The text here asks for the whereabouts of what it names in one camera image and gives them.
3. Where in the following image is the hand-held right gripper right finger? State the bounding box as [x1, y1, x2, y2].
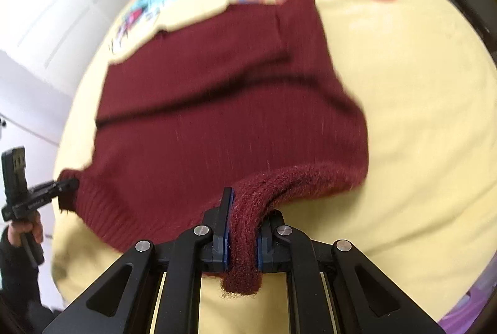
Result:
[256, 210, 447, 334]

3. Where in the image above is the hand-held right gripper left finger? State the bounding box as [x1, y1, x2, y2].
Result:
[41, 186, 235, 334]

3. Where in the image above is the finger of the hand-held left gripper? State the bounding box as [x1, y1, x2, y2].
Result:
[27, 178, 80, 210]

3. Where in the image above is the dark red knitted sweater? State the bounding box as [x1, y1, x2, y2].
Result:
[58, 0, 369, 298]

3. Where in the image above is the person's left forearm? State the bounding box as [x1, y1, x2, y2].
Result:
[0, 229, 63, 334]

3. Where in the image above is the person's left hand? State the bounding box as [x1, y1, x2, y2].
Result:
[7, 210, 44, 247]

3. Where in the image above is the white wardrobe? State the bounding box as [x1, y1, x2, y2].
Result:
[0, 0, 148, 172]

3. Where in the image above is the yellow printed blanket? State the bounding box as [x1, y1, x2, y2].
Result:
[50, 0, 497, 334]

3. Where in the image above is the purple bed sheet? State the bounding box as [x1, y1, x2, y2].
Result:
[439, 272, 495, 334]

